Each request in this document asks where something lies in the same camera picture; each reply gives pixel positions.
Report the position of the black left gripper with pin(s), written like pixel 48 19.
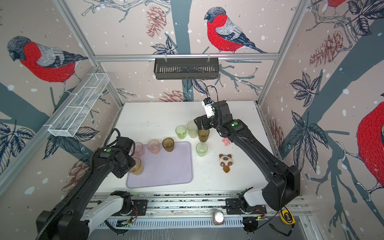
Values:
pixel 121 172

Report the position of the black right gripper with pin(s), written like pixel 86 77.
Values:
pixel 200 122

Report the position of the pale green frosted glass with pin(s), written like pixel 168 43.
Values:
pixel 192 129

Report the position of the yellow glass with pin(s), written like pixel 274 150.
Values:
pixel 138 167

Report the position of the pink glass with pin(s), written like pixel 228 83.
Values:
pixel 154 146
pixel 139 150

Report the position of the small green glass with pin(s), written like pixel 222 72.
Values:
pixel 181 132

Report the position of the pale green short glass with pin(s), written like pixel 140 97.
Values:
pixel 202 149

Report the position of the olive amber glass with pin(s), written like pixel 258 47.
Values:
pixel 168 144

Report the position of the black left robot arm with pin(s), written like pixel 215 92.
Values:
pixel 68 220

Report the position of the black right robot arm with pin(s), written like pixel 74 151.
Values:
pixel 283 181

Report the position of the lilac plastic tray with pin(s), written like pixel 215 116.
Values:
pixel 164 168

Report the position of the brown tall glass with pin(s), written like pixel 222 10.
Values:
pixel 203 135

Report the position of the small pink toy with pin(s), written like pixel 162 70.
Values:
pixel 226 141

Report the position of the brown white bear toy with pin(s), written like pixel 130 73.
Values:
pixel 226 162

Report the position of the white lidded jar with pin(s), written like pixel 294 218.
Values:
pixel 218 218

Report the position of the yellow tape measure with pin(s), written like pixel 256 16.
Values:
pixel 287 217

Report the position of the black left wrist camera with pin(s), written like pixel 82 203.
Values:
pixel 126 145

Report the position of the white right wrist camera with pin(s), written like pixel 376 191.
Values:
pixel 208 106

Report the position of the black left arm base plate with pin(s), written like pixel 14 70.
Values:
pixel 138 208

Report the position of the black hanging wire basket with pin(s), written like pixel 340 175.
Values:
pixel 186 69

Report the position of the white wire mesh shelf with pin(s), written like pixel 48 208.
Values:
pixel 71 118

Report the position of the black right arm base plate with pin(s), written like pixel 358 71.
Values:
pixel 240 207

